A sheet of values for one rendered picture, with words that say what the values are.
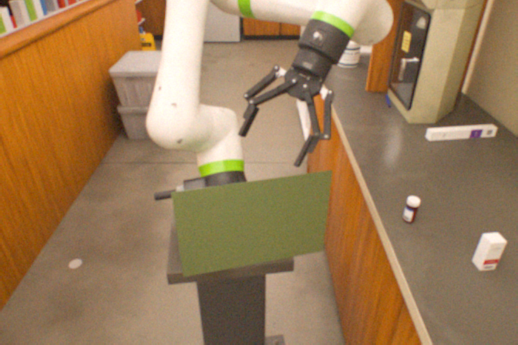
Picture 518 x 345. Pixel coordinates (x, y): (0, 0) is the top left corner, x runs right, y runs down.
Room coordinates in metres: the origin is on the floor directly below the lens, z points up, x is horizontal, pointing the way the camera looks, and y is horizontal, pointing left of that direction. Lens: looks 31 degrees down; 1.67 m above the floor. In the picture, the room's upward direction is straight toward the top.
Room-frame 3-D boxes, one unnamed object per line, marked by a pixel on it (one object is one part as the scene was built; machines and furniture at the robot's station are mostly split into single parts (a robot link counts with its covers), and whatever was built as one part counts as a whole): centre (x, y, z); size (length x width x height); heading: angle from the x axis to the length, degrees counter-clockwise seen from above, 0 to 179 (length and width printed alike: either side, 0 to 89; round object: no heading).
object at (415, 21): (1.62, -0.64, 1.19); 0.30 x 0.01 x 0.40; 0
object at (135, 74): (3.27, 1.03, 0.49); 0.60 x 0.42 x 0.33; 0
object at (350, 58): (2.26, -0.54, 1.02); 0.13 x 0.13 x 0.15
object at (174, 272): (0.82, 0.09, 0.92); 0.32 x 0.32 x 0.04; 8
